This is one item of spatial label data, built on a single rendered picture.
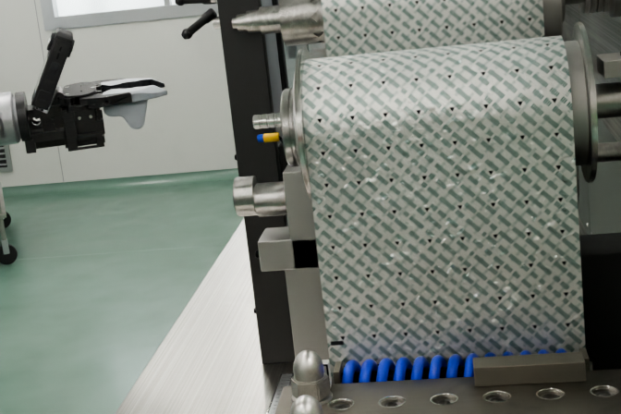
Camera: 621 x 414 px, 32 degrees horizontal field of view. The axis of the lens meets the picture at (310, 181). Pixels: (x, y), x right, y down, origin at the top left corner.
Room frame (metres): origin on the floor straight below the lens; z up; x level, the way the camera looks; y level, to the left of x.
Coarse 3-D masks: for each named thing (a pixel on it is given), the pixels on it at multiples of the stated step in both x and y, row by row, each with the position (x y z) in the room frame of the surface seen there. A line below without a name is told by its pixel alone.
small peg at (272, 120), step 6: (264, 114) 1.01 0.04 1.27; (270, 114) 1.01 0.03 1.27; (276, 114) 1.01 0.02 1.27; (252, 120) 1.01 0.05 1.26; (258, 120) 1.01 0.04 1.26; (264, 120) 1.01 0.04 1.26; (270, 120) 1.01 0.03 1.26; (276, 120) 1.00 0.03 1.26; (258, 126) 1.01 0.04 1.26; (264, 126) 1.01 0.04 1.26; (270, 126) 1.01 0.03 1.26; (276, 126) 1.01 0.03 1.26
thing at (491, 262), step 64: (320, 192) 0.96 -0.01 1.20; (384, 192) 0.95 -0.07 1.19; (448, 192) 0.94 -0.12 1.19; (512, 192) 0.94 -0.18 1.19; (576, 192) 0.93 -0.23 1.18; (320, 256) 0.96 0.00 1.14; (384, 256) 0.95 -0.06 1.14; (448, 256) 0.95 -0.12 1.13; (512, 256) 0.94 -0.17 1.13; (576, 256) 0.93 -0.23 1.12; (384, 320) 0.95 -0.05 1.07; (448, 320) 0.95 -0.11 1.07; (512, 320) 0.94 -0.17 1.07; (576, 320) 0.93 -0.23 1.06
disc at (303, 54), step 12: (300, 48) 1.03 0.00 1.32; (300, 60) 0.99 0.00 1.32; (300, 72) 0.98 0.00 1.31; (300, 84) 0.97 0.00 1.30; (300, 96) 0.97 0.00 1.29; (300, 108) 0.96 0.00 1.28; (300, 120) 0.95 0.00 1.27; (300, 132) 0.95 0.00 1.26; (300, 144) 0.95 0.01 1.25; (300, 156) 0.95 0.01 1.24
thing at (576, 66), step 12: (576, 48) 0.97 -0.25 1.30; (576, 60) 0.95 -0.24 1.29; (576, 72) 0.95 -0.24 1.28; (576, 84) 0.94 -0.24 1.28; (576, 96) 0.94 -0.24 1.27; (576, 108) 0.93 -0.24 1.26; (588, 108) 0.93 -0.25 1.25; (576, 120) 0.93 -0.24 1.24; (588, 120) 0.93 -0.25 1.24; (576, 132) 0.94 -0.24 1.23; (588, 132) 0.93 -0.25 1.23; (576, 144) 0.94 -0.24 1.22; (588, 144) 0.94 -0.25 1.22; (576, 156) 0.95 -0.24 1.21; (588, 156) 0.95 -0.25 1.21; (300, 168) 0.98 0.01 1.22
